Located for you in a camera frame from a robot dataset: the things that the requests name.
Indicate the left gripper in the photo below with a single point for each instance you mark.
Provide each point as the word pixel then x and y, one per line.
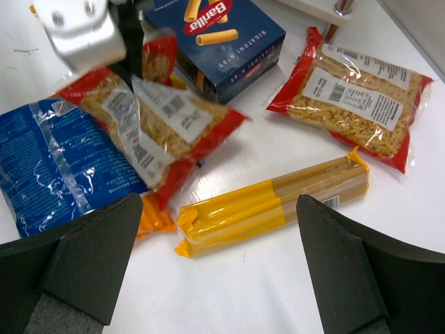
pixel 128 16

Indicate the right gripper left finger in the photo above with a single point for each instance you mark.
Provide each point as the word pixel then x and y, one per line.
pixel 68 279

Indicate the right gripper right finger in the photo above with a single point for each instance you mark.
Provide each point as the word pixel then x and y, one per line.
pixel 365 281

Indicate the red fusilli pasta bag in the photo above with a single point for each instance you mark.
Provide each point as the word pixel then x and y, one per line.
pixel 163 131

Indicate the blue Barilla pasta box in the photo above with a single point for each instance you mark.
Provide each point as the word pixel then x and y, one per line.
pixel 224 46

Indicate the blue and orange pasta bag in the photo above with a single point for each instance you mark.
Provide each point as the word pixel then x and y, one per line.
pixel 58 163

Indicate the red macaroni bag near shelf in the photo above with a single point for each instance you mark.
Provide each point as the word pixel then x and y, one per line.
pixel 357 99

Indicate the white two-tier shelf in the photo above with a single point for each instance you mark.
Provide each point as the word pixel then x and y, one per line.
pixel 336 13

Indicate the yellow spaghetti pack right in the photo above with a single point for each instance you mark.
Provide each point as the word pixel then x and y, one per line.
pixel 247 213

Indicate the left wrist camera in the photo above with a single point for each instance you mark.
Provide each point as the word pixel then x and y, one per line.
pixel 82 33

